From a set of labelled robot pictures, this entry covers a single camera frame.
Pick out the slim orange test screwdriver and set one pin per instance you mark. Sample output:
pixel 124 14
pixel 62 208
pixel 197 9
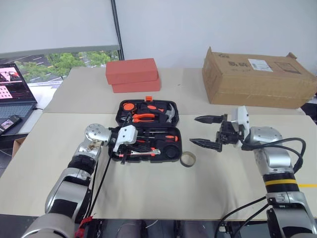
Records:
pixel 141 141

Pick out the small open cardboard box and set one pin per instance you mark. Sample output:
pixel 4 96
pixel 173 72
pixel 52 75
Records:
pixel 17 146

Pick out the black smartphone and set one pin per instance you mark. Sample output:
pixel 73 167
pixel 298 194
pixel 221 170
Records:
pixel 8 123

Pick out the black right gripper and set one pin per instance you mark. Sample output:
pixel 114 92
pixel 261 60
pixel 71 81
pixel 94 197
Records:
pixel 227 135

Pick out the open laptop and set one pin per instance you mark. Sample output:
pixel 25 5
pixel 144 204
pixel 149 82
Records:
pixel 12 84

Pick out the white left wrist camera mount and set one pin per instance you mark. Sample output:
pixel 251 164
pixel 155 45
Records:
pixel 127 136

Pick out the orange black tape measure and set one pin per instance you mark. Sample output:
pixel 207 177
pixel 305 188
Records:
pixel 128 106

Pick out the large red box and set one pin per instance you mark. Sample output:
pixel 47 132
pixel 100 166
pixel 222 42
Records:
pixel 131 70

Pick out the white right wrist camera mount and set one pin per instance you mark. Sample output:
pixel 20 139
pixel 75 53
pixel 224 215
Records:
pixel 241 119

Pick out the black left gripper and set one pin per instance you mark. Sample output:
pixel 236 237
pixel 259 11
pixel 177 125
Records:
pixel 123 158

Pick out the black tool case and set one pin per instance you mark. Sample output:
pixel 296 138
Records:
pixel 171 152

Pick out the roll of tape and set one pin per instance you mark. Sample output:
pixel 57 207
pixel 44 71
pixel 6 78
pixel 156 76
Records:
pixel 182 161

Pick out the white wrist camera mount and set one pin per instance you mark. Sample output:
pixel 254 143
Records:
pixel 241 119
pixel 127 136

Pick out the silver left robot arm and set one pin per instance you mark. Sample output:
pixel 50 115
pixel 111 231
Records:
pixel 96 134

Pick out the black window frame post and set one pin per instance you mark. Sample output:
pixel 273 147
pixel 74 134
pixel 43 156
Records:
pixel 117 29

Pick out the brown cardboard shipping box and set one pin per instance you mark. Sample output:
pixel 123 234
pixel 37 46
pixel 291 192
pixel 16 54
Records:
pixel 255 86

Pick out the small black orange screwdriver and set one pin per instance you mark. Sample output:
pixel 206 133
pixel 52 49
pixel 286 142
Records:
pixel 171 138

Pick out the silver claw hammer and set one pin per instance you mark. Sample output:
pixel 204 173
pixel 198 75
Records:
pixel 172 114

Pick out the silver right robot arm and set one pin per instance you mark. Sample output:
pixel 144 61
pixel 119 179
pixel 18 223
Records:
pixel 277 158

